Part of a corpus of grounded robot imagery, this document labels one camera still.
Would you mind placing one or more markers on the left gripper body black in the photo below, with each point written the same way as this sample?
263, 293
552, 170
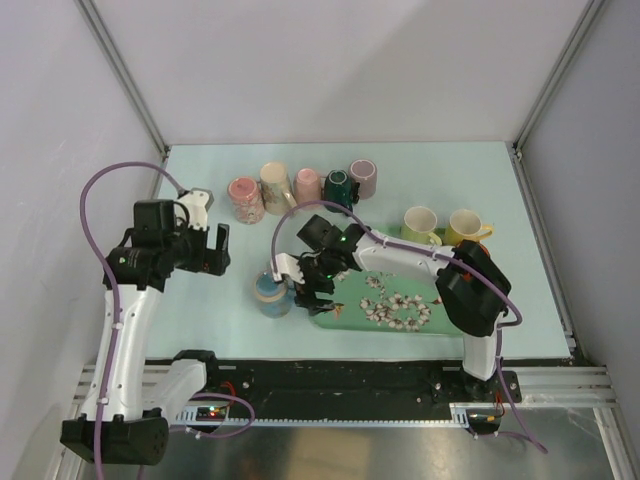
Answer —
189, 247

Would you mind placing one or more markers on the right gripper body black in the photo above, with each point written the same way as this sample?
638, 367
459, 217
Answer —
319, 275

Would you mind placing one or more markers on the cream floral mug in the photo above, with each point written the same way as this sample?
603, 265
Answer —
276, 188

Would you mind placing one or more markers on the blue floral mug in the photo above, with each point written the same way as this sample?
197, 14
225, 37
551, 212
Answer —
273, 298

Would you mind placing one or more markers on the light green mug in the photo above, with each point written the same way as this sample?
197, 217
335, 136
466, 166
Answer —
419, 225

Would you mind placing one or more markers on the yellow mug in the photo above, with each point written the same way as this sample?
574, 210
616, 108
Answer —
466, 224

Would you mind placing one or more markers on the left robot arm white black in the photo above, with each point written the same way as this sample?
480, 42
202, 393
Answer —
118, 423

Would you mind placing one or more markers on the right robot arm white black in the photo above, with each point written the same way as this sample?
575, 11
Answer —
470, 286

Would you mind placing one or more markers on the dark green mug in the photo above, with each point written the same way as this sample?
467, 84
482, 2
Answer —
341, 189

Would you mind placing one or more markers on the light pink mug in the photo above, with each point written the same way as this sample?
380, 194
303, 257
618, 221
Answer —
307, 186

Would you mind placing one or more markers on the mauve mug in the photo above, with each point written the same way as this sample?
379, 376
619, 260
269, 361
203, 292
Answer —
364, 172

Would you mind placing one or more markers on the green floral tray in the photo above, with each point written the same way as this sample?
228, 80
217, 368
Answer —
386, 302

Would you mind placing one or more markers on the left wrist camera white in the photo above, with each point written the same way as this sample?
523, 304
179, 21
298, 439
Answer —
191, 208

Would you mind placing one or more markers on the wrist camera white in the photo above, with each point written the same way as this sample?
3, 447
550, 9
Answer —
191, 208
284, 266

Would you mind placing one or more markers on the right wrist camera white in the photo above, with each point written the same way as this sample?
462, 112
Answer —
284, 266

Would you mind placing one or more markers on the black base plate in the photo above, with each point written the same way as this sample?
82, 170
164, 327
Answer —
332, 391

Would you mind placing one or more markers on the grey cable duct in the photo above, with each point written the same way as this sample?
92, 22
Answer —
458, 418

